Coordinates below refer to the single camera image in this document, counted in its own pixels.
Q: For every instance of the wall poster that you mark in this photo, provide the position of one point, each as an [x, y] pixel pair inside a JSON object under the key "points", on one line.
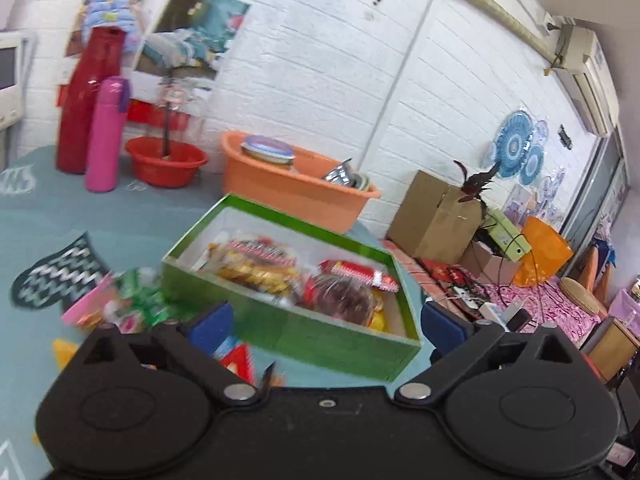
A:
{"points": [[200, 25]]}

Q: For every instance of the red thermos jug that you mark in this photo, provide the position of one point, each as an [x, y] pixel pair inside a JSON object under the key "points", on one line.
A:
{"points": [[80, 110]]}

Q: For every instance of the purple plastic bin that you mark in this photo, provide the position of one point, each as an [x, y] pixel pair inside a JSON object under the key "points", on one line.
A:
{"points": [[625, 307]]}

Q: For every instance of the clear biscuit packet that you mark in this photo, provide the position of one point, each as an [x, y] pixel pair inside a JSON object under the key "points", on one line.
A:
{"points": [[255, 265]]}

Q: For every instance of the pink floral cloth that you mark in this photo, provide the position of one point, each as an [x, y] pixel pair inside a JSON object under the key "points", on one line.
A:
{"points": [[550, 305]]}

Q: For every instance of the red blue chocolate packet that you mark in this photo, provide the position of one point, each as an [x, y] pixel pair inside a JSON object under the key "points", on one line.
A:
{"points": [[242, 362]]}

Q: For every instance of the black wall switch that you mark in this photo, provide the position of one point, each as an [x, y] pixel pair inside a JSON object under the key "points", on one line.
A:
{"points": [[566, 137]]}

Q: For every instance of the clear glass pitcher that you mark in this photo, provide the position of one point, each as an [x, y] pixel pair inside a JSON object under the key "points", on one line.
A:
{"points": [[182, 110]]}

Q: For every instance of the small cardboard box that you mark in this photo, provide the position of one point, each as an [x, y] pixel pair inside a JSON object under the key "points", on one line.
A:
{"points": [[492, 265]]}

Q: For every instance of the wooden cabinet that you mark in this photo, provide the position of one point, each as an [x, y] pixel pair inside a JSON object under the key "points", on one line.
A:
{"points": [[615, 345]]}

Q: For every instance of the white power strip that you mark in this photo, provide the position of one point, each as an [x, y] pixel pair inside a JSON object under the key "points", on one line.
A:
{"points": [[475, 305]]}

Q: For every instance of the dark purple plant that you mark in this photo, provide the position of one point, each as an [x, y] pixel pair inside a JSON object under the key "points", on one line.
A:
{"points": [[475, 185]]}

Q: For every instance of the red plastic basin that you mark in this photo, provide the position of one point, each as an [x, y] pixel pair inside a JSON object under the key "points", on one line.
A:
{"points": [[165, 167]]}

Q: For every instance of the red envelopes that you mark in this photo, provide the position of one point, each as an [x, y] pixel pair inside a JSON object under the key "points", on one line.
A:
{"points": [[445, 272]]}

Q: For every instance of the small light green box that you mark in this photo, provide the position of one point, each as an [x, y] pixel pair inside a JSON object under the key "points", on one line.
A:
{"points": [[507, 235]]}

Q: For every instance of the dark stirring stick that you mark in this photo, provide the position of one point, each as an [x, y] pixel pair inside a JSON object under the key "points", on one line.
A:
{"points": [[166, 130]]}

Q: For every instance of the clear bag of red dates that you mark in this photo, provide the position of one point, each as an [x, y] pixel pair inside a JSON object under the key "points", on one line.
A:
{"points": [[345, 300]]}

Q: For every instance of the woven straw cushion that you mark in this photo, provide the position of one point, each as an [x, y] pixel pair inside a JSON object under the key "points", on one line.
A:
{"points": [[580, 295]]}

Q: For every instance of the orange plastic bag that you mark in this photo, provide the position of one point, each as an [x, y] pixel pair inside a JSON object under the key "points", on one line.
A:
{"points": [[545, 250]]}

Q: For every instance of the green white snack packet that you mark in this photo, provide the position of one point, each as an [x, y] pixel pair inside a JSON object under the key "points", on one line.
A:
{"points": [[142, 302]]}

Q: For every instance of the clear packet of yellow cakes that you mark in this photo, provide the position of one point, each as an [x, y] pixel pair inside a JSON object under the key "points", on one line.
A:
{"points": [[380, 320]]}

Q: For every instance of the teal printed tablecloth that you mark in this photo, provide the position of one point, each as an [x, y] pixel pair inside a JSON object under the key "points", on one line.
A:
{"points": [[100, 220]]}

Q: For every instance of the pink bottle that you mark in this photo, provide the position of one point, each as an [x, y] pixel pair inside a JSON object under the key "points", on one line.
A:
{"points": [[105, 145]]}

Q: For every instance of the orange plastic basin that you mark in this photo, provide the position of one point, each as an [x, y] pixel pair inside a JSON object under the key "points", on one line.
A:
{"points": [[285, 190]]}

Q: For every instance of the blue lidded container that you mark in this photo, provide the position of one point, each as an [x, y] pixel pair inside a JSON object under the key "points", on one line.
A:
{"points": [[267, 149]]}

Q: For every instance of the pink snack packet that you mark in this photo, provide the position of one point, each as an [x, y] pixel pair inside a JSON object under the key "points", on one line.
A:
{"points": [[87, 305]]}

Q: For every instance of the green cardboard box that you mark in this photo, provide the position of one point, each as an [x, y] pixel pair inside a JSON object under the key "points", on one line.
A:
{"points": [[310, 335]]}

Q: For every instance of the large cardboard box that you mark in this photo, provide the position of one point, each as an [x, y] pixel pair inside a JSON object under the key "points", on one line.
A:
{"points": [[430, 220]]}

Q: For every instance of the metal bowl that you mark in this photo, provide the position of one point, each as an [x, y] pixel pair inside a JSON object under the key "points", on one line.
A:
{"points": [[340, 175]]}

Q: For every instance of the plaid cloth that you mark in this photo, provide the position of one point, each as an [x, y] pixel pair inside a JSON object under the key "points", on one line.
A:
{"points": [[410, 265]]}

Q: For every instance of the white appliance with screen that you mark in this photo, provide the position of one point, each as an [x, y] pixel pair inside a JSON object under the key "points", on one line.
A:
{"points": [[12, 105]]}

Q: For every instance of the blue paper wall decoration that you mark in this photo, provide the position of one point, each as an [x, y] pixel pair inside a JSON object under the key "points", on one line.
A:
{"points": [[515, 142]]}

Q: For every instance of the white air conditioner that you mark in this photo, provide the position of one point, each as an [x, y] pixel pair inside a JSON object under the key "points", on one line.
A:
{"points": [[585, 70]]}

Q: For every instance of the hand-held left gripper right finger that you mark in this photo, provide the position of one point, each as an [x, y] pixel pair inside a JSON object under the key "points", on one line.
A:
{"points": [[440, 325]]}

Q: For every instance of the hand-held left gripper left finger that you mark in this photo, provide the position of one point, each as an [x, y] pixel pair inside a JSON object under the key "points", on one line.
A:
{"points": [[212, 322]]}

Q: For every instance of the sliding glass door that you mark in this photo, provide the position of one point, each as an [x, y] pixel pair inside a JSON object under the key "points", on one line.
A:
{"points": [[600, 195]]}

